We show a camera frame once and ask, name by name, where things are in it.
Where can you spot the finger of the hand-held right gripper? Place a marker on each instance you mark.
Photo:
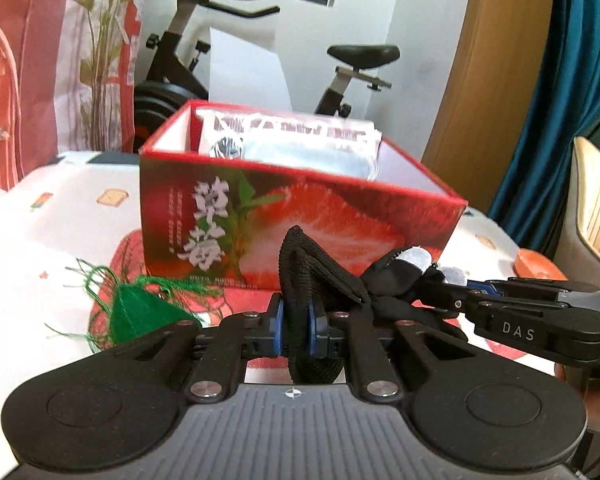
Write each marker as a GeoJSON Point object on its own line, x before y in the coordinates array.
{"type": "Point", "coordinates": [510, 332]}
{"type": "Point", "coordinates": [530, 286]}

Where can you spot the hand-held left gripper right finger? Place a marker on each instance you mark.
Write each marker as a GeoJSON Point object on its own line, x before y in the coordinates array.
{"type": "Point", "coordinates": [316, 331]}

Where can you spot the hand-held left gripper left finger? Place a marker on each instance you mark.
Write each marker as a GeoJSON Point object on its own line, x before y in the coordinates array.
{"type": "Point", "coordinates": [278, 327]}

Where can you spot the black glove with grey fingertips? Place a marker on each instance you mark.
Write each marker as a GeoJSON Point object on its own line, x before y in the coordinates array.
{"type": "Point", "coordinates": [300, 270]}

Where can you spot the red strawberry printed box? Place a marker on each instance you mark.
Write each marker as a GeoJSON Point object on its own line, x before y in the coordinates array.
{"type": "Point", "coordinates": [330, 210]}

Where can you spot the blue face mask packet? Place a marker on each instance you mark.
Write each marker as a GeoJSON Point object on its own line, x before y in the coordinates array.
{"type": "Point", "coordinates": [305, 156]}

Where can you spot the clear packet of black items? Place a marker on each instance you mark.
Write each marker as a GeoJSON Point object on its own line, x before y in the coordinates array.
{"type": "Point", "coordinates": [290, 127]}

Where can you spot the orange object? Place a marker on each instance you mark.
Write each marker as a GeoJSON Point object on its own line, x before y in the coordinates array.
{"type": "Point", "coordinates": [535, 265]}

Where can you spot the green tasselled cloth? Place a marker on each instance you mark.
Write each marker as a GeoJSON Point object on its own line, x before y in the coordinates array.
{"type": "Point", "coordinates": [135, 310]}

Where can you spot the wooden door panel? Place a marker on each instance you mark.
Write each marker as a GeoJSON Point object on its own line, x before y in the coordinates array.
{"type": "Point", "coordinates": [495, 85]}

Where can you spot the teal curtain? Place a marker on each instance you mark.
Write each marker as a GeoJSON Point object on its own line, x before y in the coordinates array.
{"type": "Point", "coordinates": [570, 60]}

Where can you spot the white printed tablecloth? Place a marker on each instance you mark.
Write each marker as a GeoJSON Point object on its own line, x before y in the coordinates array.
{"type": "Point", "coordinates": [45, 235]}

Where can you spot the white board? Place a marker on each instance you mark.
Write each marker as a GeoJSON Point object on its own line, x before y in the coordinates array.
{"type": "Point", "coordinates": [245, 70]}

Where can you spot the black exercise bike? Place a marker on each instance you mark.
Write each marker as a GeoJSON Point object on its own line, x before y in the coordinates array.
{"type": "Point", "coordinates": [365, 55]}

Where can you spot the red plant printed backdrop cloth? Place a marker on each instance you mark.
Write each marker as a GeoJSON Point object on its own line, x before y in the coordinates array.
{"type": "Point", "coordinates": [30, 60]}

